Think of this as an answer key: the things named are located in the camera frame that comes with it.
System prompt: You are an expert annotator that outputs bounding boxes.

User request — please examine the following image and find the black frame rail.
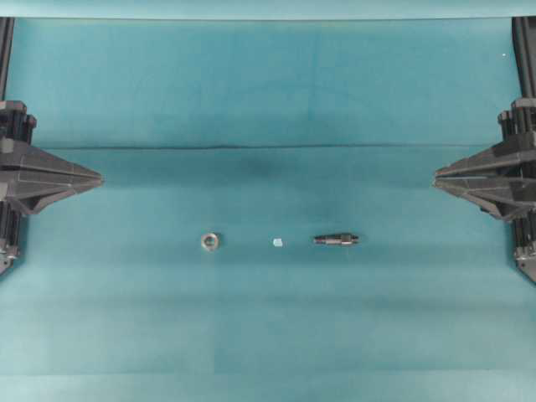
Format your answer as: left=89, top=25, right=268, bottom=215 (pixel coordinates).
left=0, top=17, right=15, bottom=101
left=512, top=16, right=536, bottom=98

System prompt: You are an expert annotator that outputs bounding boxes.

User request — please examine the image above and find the teal table cloth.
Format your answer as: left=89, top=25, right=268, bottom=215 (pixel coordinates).
left=1, top=18, right=535, bottom=401

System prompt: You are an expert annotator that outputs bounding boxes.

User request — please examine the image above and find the black right frame rail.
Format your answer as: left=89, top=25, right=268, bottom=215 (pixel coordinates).
left=512, top=16, right=536, bottom=98

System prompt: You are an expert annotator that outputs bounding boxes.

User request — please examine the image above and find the black left frame rail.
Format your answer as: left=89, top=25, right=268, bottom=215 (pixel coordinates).
left=0, top=17, right=15, bottom=101

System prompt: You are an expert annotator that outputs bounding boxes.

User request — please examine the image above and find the dark threaded metal shaft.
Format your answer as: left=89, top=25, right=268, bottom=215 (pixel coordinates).
left=313, top=233, right=359, bottom=246

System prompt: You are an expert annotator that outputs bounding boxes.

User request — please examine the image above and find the silver metal washer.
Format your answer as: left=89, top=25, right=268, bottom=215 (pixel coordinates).
left=201, top=233, right=220, bottom=252

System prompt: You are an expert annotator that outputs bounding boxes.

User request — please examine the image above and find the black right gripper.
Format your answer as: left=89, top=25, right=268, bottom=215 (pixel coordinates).
left=433, top=96, right=536, bottom=281

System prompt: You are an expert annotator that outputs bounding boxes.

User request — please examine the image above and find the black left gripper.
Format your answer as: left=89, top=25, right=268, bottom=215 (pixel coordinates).
left=1, top=100, right=104, bottom=275

